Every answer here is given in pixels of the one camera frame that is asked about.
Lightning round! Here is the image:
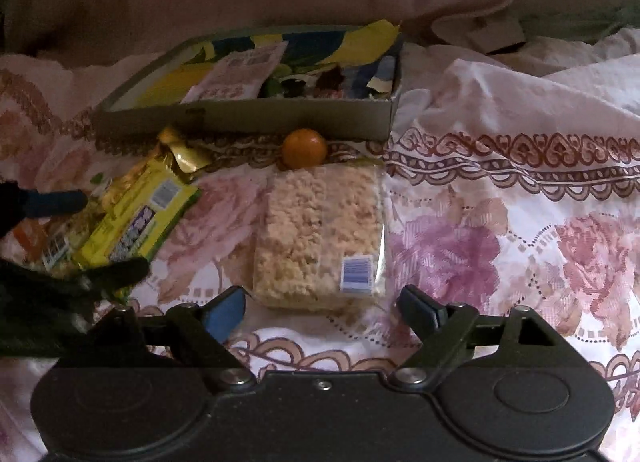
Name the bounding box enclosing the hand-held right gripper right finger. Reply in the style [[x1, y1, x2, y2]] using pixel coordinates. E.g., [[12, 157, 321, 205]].
[[390, 284, 573, 389]]

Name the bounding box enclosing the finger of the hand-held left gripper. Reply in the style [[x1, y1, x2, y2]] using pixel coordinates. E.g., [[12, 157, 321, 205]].
[[75, 256, 152, 301], [22, 189, 87, 219]]

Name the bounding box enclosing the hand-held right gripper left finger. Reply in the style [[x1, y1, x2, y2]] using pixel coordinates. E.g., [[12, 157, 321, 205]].
[[97, 285, 257, 389]]

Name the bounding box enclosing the orange snack packet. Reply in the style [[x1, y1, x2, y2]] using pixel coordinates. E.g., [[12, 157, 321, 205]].
[[10, 219, 51, 264]]

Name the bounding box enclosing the yellow snack bar packet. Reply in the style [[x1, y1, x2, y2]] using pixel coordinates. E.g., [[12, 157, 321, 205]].
[[72, 157, 202, 294]]

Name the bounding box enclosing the clear rice cracker packet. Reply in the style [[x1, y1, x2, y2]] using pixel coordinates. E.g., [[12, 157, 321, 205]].
[[252, 162, 389, 312]]

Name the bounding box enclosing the gold foil wrapper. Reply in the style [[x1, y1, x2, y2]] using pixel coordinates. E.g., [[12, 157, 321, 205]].
[[157, 124, 215, 176]]

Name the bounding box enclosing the small tangerine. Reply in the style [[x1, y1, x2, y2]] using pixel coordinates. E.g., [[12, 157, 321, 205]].
[[282, 127, 329, 171]]

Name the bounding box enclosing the cardboard box with colourful lining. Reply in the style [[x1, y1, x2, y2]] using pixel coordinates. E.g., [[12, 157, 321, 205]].
[[92, 19, 407, 144]]

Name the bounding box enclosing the clear plastic pouch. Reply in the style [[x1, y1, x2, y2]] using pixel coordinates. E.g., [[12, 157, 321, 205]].
[[180, 39, 291, 104]]

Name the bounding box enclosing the floral bed sheet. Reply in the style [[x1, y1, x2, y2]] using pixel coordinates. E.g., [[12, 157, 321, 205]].
[[0, 27, 640, 462]]

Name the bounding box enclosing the green cloth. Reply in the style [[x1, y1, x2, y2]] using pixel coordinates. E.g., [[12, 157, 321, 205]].
[[517, 0, 640, 39]]

